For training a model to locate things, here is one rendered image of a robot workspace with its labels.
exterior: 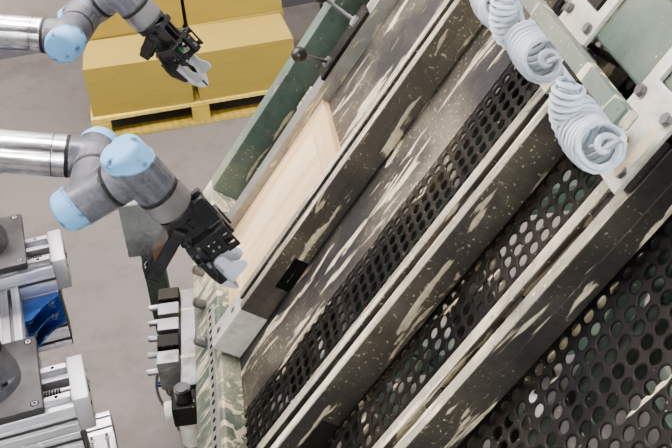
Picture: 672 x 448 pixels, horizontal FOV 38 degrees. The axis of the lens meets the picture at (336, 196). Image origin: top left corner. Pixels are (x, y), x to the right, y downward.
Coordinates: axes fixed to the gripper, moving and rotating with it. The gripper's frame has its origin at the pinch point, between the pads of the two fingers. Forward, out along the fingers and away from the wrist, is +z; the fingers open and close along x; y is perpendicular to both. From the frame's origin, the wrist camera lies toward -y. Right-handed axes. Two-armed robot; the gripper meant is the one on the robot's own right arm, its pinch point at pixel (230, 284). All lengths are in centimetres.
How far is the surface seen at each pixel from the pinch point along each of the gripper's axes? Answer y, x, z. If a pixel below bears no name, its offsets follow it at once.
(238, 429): -21.3, 5.6, 36.8
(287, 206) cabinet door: 11, 48, 28
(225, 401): -21.3, 12.8, 34.9
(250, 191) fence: 4, 69, 32
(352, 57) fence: 44, 63, 14
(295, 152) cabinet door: 20, 61, 26
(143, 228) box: -29, 92, 37
